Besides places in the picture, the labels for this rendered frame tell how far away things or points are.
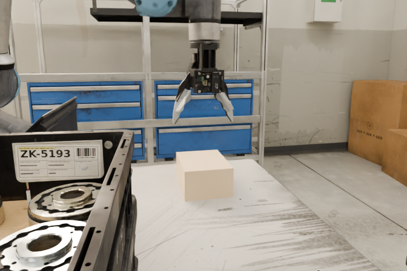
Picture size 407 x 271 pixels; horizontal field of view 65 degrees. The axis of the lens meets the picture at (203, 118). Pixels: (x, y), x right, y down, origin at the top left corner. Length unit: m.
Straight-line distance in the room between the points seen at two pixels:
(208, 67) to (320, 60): 2.91
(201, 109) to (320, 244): 1.73
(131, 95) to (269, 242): 1.72
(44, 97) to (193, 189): 1.66
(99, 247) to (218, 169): 0.58
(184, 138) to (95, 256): 2.11
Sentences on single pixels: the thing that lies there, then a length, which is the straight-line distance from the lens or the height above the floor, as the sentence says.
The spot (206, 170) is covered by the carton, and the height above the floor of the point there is 0.77.
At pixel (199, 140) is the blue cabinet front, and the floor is 0.44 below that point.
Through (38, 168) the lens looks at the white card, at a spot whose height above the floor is 0.88.
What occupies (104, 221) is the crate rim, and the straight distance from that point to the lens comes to 0.24.
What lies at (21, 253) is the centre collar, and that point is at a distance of 0.35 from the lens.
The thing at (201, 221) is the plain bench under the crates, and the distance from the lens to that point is 0.70.
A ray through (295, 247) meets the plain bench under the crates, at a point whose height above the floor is 0.70.
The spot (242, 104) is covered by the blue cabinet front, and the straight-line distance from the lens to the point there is 2.35.
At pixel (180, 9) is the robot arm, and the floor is 1.14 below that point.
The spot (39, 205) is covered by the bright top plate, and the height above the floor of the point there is 0.86.
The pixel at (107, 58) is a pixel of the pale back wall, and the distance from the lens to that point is 3.06.
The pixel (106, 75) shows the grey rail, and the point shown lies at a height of 0.92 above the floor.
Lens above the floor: 1.04
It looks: 11 degrees down
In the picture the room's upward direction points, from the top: straight up
